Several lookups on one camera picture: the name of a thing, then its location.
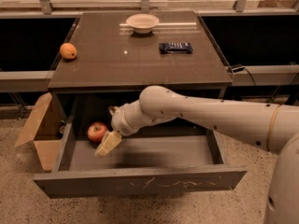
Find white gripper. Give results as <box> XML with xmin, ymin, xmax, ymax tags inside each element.
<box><xmin>94</xmin><ymin>101</ymin><xmax>146</xmax><ymax>157</ymax></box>

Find red apple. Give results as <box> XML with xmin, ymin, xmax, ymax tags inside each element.
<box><xmin>87</xmin><ymin>121</ymin><xmax>108</xmax><ymax>143</ymax></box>

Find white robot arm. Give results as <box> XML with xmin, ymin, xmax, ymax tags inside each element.
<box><xmin>95</xmin><ymin>86</ymin><xmax>299</xmax><ymax>224</ymax></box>

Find grey cabinet counter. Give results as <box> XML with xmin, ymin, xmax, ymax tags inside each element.
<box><xmin>47</xmin><ymin>10</ymin><xmax>234</xmax><ymax>123</ymax></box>

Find grey open drawer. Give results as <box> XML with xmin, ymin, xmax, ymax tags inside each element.
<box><xmin>33</xmin><ymin>91</ymin><xmax>248</xmax><ymax>200</ymax></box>

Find cardboard box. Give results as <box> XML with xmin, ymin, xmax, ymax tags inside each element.
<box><xmin>15</xmin><ymin>92</ymin><xmax>62</xmax><ymax>171</ymax></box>

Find orange fruit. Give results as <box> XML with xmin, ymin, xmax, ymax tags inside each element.
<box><xmin>60</xmin><ymin>43</ymin><xmax>77</xmax><ymax>60</ymax></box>

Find dark blue snack bar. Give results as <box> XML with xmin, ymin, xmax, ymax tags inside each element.
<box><xmin>159</xmin><ymin>42</ymin><xmax>193</xmax><ymax>53</ymax></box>

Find white bowl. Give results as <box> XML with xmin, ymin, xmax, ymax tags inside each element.
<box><xmin>126</xmin><ymin>14</ymin><xmax>160</xmax><ymax>34</ymax></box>

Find metal window railing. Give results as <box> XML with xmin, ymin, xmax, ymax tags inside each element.
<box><xmin>0</xmin><ymin>0</ymin><xmax>299</xmax><ymax>17</ymax></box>

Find black cable with plug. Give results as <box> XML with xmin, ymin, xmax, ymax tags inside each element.
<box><xmin>226</xmin><ymin>63</ymin><xmax>258</xmax><ymax>87</ymax></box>

